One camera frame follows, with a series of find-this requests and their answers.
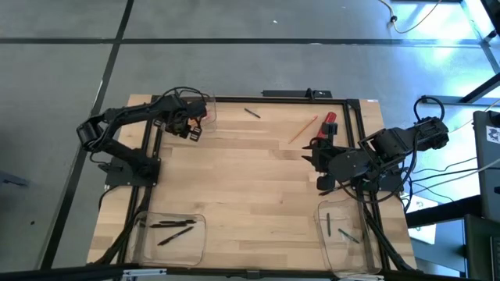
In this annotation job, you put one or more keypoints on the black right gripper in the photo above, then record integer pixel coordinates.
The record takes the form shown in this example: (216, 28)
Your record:
(340, 160)

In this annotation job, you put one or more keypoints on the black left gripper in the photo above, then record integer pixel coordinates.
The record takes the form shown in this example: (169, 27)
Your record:
(179, 117)

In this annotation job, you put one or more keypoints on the black pens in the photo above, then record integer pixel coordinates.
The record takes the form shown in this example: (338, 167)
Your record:
(252, 113)

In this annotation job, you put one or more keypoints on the short dark crayon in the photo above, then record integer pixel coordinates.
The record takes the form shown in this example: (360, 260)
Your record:
(329, 224)

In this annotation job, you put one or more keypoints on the green crayon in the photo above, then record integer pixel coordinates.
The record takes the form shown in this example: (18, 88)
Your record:
(348, 236)

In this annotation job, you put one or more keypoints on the dark green pen printed crayons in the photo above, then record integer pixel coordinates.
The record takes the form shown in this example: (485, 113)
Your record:
(176, 236)

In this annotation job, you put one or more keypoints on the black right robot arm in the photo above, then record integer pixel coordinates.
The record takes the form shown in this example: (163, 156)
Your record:
(390, 144)

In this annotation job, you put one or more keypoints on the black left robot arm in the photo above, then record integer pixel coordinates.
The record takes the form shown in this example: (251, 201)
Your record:
(129, 113)

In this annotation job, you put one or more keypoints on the clear plastic bin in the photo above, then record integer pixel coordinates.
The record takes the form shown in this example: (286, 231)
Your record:
(211, 105)
(168, 253)
(347, 257)

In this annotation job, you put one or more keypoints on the white paper sheet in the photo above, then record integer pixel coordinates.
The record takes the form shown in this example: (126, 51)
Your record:
(426, 234)

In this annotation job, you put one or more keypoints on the black beam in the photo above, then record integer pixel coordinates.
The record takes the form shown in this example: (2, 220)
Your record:
(441, 210)

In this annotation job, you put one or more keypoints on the black floor stand base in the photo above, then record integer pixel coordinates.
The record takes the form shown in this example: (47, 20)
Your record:
(449, 99)

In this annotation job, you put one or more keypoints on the grey cabinet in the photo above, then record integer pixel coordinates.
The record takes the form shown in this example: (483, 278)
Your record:
(488, 175)

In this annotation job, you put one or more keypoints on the dark grey case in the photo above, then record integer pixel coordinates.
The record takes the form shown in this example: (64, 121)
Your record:
(482, 250)

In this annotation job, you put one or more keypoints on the black aluminium table frame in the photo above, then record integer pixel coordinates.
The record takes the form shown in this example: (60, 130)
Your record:
(234, 100)

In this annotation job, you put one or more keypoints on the black bracket bar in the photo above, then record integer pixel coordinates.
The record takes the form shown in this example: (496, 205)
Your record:
(285, 93)

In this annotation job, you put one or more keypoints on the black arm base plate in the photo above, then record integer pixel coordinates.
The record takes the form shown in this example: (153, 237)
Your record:
(117, 177)
(396, 185)

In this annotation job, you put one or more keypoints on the silver metal bracket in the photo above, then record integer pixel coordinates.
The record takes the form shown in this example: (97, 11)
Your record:
(359, 278)
(144, 272)

